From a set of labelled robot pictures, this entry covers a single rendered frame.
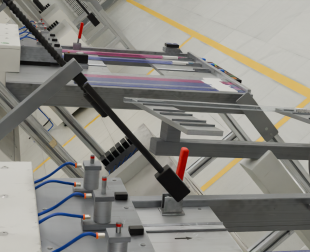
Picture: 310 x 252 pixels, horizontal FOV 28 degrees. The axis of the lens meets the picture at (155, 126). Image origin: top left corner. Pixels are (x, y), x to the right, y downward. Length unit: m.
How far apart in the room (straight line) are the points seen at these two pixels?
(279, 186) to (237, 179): 1.64
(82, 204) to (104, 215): 0.08
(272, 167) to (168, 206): 0.42
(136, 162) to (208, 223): 1.23
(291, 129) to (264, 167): 1.73
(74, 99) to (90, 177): 0.87
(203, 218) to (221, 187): 2.05
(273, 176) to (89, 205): 0.59
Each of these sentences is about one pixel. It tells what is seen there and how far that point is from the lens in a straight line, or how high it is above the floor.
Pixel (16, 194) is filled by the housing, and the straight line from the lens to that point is 0.84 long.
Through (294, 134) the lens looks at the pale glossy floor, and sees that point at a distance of 3.02.
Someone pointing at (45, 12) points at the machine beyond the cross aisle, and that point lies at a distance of 7.07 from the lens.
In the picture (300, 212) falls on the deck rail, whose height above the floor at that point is 0.85.
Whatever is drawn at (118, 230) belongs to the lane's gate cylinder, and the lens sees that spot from 0.68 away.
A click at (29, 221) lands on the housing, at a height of 1.24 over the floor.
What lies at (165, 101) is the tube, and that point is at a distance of 1.36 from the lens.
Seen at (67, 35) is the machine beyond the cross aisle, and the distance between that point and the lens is 5.30.
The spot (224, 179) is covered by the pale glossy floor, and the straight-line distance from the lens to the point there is 3.08.
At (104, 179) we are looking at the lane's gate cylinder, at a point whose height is 1.21.
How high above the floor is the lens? 1.49
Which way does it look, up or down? 21 degrees down
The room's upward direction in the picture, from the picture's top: 41 degrees counter-clockwise
